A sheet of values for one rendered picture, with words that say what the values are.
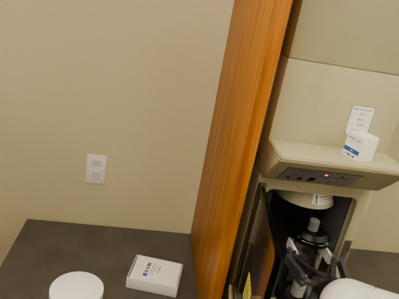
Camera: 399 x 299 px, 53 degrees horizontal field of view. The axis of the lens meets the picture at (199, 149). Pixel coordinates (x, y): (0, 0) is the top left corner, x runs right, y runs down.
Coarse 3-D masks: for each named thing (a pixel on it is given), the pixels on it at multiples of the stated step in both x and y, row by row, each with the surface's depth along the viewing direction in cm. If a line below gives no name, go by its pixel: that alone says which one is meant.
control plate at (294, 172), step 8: (288, 168) 94; (296, 168) 94; (280, 176) 99; (296, 176) 99; (304, 176) 98; (312, 176) 98; (320, 176) 98; (328, 176) 97; (336, 176) 97; (344, 176) 97; (352, 176) 97; (360, 176) 96; (328, 184) 103; (336, 184) 102; (344, 184) 102
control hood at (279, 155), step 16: (272, 144) 97; (288, 144) 98; (304, 144) 100; (272, 160) 95; (288, 160) 90; (304, 160) 91; (320, 160) 92; (336, 160) 93; (352, 160) 95; (384, 160) 99; (272, 176) 100; (368, 176) 96; (384, 176) 96
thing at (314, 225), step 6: (306, 222) 113; (312, 222) 108; (318, 222) 108; (294, 228) 111; (300, 228) 109; (306, 228) 110; (312, 228) 109; (318, 228) 111; (300, 234) 108; (306, 234) 107; (312, 234) 107; (318, 234) 108; (324, 234) 109; (312, 240) 106; (318, 240) 107; (324, 240) 108
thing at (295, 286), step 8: (296, 224) 114; (304, 240) 107; (328, 240) 109; (296, 248) 109; (304, 248) 108; (312, 248) 106; (304, 256) 108; (312, 256) 108; (320, 256) 109; (312, 264) 109; (288, 272) 113; (280, 280) 116; (288, 280) 113; (296, 280) 111; (280, 288) 116; (288, 288) 113; (296, 288) 112; (304, 288) 112; (288, 296) 114; (296, 296) 113; (304, 296) 113
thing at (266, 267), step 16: (256, 208) 103; (256, 224) 99; (272, 224) 85; (256, 240) 96; (272, 240) 80; (256, 256) 92; (272, 256) 78; (240, 272) 110; (256, 272) 89; (272, 272) 76; (240, 288) 106; (256, 288) 86
